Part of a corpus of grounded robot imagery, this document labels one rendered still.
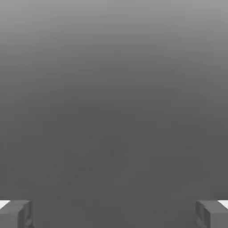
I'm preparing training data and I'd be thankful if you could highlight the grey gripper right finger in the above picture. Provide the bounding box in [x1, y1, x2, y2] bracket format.
[194, 199, 228, 228]

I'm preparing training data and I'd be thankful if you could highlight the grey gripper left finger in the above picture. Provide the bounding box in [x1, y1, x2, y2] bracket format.
[0, 199, 34, 228]

